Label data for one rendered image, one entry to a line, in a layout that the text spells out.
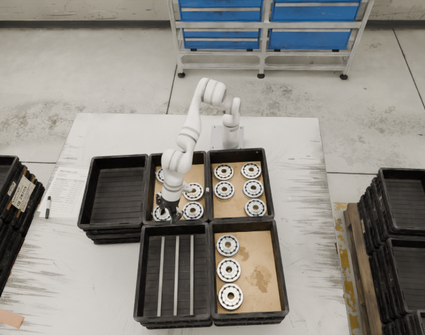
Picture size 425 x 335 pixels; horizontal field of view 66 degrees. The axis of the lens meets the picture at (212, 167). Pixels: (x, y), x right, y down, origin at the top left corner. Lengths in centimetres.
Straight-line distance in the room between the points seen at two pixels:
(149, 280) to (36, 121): 242
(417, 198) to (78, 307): 196
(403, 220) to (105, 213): 166
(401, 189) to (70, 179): 199
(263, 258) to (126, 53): 305
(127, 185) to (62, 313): 66
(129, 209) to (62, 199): 47
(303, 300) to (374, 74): 269
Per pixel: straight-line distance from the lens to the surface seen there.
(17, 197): 254
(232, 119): 171
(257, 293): 149
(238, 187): 168
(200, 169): 175
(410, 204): 229
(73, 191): 203
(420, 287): 222
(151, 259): 156
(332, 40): 338
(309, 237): 175
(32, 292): 187
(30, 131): 355
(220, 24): 316
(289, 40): 331
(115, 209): 172
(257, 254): 154
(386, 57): 408
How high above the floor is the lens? 227
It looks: 56 degrees down
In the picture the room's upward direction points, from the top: 5 degrees counter-clockwise
